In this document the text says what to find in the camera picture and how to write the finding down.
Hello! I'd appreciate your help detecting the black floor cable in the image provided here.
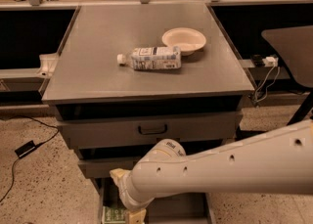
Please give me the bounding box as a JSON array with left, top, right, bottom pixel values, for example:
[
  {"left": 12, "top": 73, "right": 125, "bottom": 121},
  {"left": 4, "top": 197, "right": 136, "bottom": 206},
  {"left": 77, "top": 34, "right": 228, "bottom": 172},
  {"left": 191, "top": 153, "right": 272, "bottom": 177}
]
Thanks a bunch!
[{"left": 0, "top": 115, "right": 60, "bottom": 203}]

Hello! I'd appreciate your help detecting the grey drawer cabinet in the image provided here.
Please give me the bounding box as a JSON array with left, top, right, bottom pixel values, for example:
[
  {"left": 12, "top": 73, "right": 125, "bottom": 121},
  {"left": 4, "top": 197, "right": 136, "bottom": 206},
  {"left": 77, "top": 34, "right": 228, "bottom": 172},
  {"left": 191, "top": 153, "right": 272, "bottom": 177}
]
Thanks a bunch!
[{"left": 41, "top": 2, "right": 256, "bottom": 224}]

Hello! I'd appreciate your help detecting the grey middle drawer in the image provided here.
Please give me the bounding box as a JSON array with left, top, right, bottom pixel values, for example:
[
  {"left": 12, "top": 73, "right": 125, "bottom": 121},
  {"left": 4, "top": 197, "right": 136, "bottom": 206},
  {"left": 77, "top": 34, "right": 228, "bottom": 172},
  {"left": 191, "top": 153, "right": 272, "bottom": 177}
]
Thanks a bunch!
[{"left": 78, "top": 150, "right": 148, "bottom": 178}]

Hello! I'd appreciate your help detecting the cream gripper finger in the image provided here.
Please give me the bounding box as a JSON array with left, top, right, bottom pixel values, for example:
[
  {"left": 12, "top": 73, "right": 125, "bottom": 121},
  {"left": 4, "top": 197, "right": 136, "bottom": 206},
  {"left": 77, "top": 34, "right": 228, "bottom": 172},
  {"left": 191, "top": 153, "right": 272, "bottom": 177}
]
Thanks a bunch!
[{"left": 125, "top": 209, "right": 147, "bottom": 224}]

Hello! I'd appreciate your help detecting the green jalapeno chip bag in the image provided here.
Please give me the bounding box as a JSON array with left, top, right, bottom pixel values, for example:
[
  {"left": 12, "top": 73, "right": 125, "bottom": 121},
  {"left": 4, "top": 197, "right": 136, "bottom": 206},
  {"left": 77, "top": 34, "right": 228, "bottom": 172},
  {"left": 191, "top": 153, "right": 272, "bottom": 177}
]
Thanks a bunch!
[{"left": 102, "top": 206, "right": 125, "bottom": 224}]

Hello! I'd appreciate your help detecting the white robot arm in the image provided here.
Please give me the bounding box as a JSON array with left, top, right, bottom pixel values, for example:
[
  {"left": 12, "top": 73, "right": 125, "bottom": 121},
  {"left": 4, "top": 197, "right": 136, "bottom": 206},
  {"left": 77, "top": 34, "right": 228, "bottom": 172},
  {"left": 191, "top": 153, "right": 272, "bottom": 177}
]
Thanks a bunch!
[{"left": 110, "top": 119, "right": 313, "bottom": 224}]

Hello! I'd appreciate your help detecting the white paper bowl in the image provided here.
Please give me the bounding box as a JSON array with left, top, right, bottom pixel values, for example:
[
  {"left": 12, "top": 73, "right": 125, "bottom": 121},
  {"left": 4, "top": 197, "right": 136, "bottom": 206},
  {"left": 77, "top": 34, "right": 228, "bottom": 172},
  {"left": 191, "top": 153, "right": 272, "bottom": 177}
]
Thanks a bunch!
[{"left": 161, "top": 27, "right": 206, "bottom": 56}]

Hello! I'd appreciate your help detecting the black power adapter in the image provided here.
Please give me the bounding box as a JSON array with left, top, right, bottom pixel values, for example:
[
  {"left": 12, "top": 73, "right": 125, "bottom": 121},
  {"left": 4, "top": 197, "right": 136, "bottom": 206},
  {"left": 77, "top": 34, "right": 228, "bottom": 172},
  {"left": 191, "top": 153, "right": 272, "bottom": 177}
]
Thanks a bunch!
[{"left": 15, "top": 141, "right": 36, "bottom": 158}]

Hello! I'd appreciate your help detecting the white power strip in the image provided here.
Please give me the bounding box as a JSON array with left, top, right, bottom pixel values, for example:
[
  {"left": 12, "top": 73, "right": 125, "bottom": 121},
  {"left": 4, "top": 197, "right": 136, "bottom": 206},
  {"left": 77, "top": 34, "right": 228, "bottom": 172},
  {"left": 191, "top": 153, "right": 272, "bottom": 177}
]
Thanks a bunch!
[{"left": 250, "top": 55, "right": 278, "bottom": 67}]

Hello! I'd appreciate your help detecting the grey bottom drawer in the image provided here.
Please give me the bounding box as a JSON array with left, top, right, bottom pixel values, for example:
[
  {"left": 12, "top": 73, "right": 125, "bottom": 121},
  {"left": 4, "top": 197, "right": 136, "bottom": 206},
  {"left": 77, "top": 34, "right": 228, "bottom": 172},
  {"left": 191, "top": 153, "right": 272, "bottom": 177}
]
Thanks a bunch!
[{"left": 97, "top": 178, "right": 217, "bottom": 224}]

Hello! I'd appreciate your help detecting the plastic water bottle with label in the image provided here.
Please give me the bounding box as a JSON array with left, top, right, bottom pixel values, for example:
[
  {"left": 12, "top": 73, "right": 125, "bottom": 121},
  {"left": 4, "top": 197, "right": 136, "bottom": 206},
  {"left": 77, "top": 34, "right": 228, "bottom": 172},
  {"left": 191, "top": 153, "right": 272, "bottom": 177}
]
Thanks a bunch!
[{"left": 116, "top": 46, "right": 181, "bottom": 70}]

